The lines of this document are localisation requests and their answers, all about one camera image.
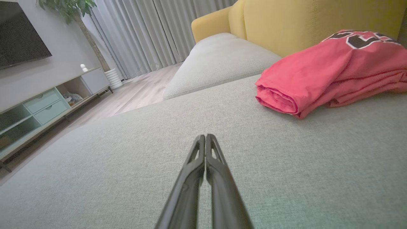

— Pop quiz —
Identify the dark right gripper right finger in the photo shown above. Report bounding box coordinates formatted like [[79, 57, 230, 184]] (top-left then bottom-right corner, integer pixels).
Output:
[[206, 134, 254, 229]]

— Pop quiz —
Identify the grey sofa seat cushion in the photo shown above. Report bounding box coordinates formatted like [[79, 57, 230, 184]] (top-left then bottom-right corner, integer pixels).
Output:
[[163, 32, 282, 101]]

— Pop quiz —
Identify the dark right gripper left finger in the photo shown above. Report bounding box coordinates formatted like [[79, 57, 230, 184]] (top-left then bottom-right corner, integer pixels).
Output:
[[155, 135, 206, 229]]

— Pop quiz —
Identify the grey pleated curtain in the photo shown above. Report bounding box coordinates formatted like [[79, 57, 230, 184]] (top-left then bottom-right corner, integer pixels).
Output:
[[81, 0, 238, 80]]

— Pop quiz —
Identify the red jersey with letter print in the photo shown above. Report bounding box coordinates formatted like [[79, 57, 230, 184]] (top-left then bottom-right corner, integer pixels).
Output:
[[255, 29, 407, 120]]

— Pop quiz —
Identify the green potted plant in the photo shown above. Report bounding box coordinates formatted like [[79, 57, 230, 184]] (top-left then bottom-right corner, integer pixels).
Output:
[[36, 0, 111, 72]]

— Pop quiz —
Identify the large grey sofa seat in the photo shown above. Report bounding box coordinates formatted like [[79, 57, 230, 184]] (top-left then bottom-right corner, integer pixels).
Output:
[[0, 75, 407, 229]]

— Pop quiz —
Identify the clutter on cabinet shelf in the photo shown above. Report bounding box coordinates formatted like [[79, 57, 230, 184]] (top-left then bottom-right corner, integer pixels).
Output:
[[63, 92, 84, 107]]

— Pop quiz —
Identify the black flat television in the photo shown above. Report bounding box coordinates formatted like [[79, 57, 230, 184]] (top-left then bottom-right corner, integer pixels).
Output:
[[0, 1, 52, 70]]

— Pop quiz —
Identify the TV cabinet with green drawers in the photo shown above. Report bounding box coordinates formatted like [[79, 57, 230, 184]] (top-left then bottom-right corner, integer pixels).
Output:
[[0, 66, 114, 173]]

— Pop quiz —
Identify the yellow sofa backrest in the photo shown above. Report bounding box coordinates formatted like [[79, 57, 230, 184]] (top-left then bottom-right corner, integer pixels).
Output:
[[191, 0, 407, 58]]

